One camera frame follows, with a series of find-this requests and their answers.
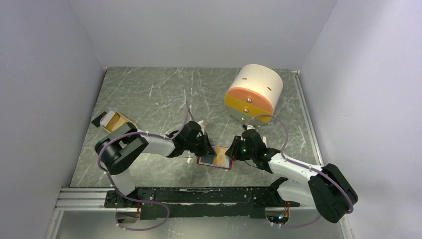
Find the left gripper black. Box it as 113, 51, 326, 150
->
185, 133, 217, 158

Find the black VIP credit card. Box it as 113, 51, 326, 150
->
198, 155, 215, 165

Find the gold VIP credit card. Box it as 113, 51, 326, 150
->
213, 146, 231, 168

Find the red leather card holder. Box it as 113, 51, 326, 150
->
197, 146, 235, 170

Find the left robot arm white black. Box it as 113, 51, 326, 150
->
94, 120, 216, 207

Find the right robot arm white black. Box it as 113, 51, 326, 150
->
225, 129, 358, 223

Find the gold metal card tray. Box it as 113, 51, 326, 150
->
99, 110, 138, 132

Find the stack of credit cards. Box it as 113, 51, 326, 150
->
102, 112, 123, 131

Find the black card beside tray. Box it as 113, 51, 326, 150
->
91, 112, 107, 128

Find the cream cylindrical drawer box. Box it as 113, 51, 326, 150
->
224, 64, 284, 125

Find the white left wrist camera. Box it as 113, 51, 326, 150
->
198, 120, 209, 129

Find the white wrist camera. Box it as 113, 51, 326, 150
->
198, 120, 209, 129
241, 124, 255, 138

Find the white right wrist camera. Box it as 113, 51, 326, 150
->
241, 124, 255, 138

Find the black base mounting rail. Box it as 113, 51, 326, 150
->
104, 186, 299, 220

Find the aluminium frame rail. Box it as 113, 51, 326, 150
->
52, 187, 343, 212

